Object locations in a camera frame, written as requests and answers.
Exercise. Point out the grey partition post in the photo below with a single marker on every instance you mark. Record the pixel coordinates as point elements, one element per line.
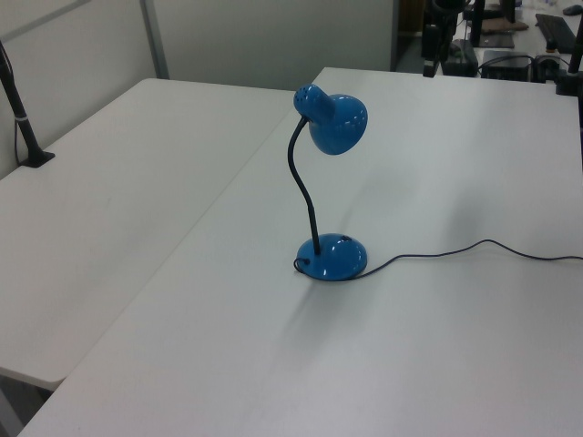
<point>155,41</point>

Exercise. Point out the black clamped camera pole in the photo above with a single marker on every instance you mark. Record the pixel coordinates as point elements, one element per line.
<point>23,123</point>

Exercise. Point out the blue desk lamp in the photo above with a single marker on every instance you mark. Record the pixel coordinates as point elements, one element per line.
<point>337,123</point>

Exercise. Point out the brown flat object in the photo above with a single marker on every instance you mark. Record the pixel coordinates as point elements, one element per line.
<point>503,25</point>

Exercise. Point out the black computer box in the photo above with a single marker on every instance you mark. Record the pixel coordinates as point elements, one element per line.
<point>505,66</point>

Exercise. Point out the black computer mouse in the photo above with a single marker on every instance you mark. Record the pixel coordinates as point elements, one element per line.
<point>570,10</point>

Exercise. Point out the black keyboard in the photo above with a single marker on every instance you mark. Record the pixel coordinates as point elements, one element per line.
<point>558,32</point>

